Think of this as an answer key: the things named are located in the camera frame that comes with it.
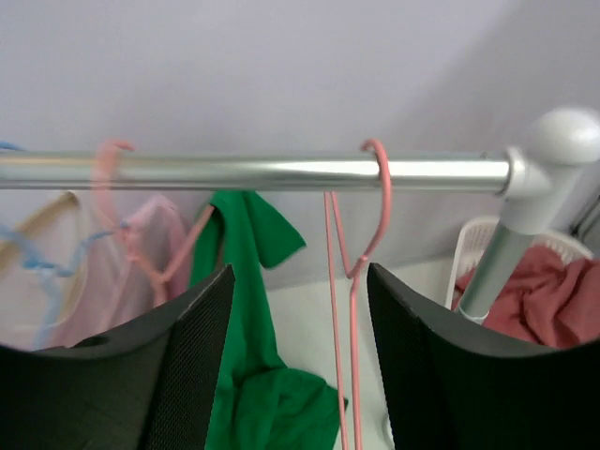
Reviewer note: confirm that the blue wire hanger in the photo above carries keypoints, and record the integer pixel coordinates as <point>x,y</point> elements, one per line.
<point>43,267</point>

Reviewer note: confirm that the silver clothes rack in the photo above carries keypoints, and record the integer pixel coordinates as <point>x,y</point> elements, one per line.
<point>534,182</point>

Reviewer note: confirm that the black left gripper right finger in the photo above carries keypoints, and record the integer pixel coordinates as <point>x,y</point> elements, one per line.
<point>453,384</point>

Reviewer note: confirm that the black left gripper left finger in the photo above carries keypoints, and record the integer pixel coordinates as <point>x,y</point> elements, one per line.
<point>146,384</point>

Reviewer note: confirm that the wooden hanger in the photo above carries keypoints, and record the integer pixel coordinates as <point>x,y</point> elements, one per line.
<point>37,225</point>

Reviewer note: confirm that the green t-shirt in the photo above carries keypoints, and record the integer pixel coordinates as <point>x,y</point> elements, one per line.
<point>260,403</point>

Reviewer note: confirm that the dusty red t-shirt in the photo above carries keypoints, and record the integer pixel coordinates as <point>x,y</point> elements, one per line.
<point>547,301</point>

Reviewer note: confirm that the light pink t-shirt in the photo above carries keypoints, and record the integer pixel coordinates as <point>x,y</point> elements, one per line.
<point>115,290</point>

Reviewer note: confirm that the white perforated plastic basket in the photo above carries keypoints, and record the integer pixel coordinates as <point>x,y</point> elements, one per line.
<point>473,240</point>

